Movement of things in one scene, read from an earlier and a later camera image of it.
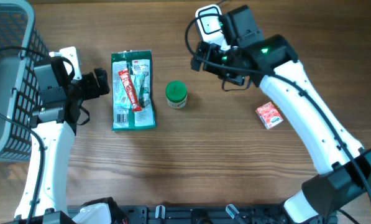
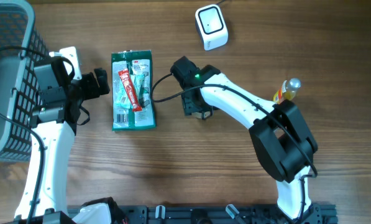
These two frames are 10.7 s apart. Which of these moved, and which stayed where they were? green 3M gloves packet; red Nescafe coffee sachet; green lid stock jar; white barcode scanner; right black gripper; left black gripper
Moved: green lid stock jar; right black gripper
Stayed: left black gripper; red Nescafe coffee sachet; green 3M gloves packet; white barcode scanner
